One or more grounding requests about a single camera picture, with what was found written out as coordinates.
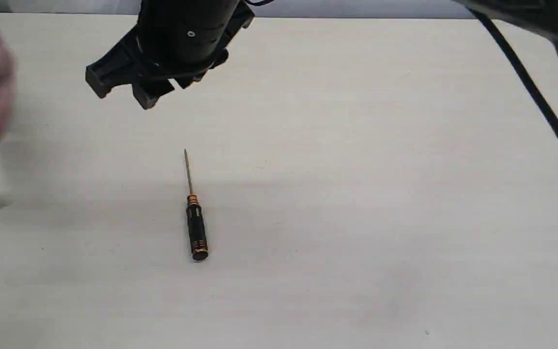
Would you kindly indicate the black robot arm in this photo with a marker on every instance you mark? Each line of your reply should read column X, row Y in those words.
column 537, row 16

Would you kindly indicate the black and gold screwdriver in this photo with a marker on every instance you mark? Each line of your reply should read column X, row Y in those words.
column 195, row 220

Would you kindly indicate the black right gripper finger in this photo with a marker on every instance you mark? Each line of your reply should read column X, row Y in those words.
column 147, row 92

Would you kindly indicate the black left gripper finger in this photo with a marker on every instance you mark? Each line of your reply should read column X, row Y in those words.
column 118, row 67

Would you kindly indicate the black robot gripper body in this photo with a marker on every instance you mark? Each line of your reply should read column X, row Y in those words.
column 181, row 40

